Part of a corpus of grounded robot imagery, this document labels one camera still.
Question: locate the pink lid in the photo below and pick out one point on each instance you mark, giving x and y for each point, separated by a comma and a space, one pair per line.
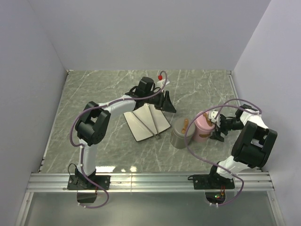
203, 123

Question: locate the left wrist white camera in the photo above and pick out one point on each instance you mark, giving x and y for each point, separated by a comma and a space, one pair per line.
161, 84

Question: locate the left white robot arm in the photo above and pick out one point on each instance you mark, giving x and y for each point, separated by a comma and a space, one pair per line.
91, 125

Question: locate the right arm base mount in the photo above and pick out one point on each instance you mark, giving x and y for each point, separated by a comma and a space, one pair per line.
215, 189

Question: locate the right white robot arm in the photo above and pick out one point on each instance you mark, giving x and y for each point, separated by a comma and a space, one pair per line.
251, 149

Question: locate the grey cylindrical container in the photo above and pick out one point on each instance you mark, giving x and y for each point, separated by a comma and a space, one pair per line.
177, 140

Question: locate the grey lid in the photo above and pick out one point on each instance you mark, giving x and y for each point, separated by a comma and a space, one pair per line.
180, 126

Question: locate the metal tongs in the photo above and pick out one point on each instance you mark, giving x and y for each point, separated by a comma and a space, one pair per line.
145, 117

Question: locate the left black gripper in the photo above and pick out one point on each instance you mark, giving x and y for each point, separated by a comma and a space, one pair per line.
168, 106

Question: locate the pink cylindrical container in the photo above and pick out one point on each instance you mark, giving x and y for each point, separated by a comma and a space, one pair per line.
202, 134

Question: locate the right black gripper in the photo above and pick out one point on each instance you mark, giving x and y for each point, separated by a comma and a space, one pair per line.
216, 135

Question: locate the white square plate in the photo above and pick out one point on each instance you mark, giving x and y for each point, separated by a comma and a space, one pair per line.
137, 130

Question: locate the aluminium rail frame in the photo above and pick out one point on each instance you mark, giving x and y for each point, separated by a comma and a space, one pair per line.
149, 183

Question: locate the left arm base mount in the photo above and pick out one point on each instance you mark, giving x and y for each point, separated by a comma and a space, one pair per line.
86, 191

